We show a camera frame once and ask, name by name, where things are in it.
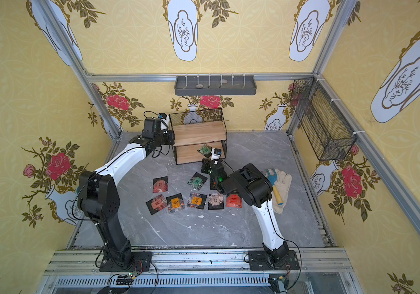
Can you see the green tea bag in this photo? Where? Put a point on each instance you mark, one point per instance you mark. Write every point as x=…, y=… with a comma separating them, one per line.
x=197, y=181
x=206, y=151

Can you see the black wall mesh basket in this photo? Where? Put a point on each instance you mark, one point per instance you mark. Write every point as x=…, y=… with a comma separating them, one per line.
x=327, y=130

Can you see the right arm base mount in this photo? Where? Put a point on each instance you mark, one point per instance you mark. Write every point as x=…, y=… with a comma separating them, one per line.
x=263, y=261

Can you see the pink label tea bag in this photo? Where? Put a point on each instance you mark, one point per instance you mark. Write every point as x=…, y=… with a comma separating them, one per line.
x=156, y=204

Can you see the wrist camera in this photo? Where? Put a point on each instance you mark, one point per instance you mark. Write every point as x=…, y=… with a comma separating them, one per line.
x=216, y=153
x=164, y=118

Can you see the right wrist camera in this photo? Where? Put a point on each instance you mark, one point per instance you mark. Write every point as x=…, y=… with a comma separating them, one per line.
x=216, y=153

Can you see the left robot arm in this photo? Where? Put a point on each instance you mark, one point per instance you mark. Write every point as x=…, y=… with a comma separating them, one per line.
x=99, y=200

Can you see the orange label tea bag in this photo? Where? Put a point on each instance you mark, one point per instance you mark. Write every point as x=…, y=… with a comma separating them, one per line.
x=197, y=200

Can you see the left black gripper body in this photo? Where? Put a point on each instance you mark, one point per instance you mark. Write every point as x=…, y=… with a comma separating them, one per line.
x=169, y=137

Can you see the white work glove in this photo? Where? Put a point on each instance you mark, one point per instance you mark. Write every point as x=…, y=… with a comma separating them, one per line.
x=283, y=185

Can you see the blue yellow garden fork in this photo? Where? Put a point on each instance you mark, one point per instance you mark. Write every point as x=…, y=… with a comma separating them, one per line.
x=271, y=175

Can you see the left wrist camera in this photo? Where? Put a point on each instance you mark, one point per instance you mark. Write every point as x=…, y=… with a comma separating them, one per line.
x=164, y=118

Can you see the earl grey red tea bag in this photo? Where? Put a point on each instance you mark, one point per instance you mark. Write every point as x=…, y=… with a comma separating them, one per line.
x=160, y=185

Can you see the beige floral tea bag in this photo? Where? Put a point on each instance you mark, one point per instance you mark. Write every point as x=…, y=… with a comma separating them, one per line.
x=215, y=201

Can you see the black wire mesh shelf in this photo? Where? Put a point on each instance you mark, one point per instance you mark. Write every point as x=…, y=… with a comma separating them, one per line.
x=196, y=128

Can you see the red black tea bag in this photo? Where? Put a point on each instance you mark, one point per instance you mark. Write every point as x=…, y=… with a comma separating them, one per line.
x=234, y=201

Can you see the grey wall tray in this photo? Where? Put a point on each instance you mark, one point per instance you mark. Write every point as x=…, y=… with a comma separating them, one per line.
x=215, y=84

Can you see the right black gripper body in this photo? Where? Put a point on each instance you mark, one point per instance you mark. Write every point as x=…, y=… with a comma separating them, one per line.
x=208, y=166

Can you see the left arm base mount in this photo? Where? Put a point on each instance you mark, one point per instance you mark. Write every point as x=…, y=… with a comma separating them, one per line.
x=134, y=261

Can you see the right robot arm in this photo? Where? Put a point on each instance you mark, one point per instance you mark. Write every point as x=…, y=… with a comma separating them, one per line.
x=256, y=191

